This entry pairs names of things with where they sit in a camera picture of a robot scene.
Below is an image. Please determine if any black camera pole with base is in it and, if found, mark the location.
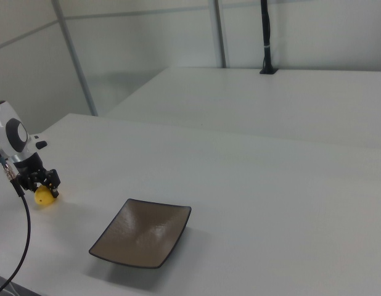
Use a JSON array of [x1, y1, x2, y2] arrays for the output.
[[259, 0, 279, 75]]

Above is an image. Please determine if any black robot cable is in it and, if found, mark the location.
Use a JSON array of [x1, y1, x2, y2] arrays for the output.
[[0, 144, 33, 294]]

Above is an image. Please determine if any yellow lemon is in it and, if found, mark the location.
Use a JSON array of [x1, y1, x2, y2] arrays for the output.
[[34, 186, 59, 208]]

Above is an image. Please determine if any square brown ceramic plate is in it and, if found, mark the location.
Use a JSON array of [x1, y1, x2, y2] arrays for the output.
[[88, 198, 192, 269]]

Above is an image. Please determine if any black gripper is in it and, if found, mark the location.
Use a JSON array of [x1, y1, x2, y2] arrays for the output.
[[13, 153, 62, 199]]

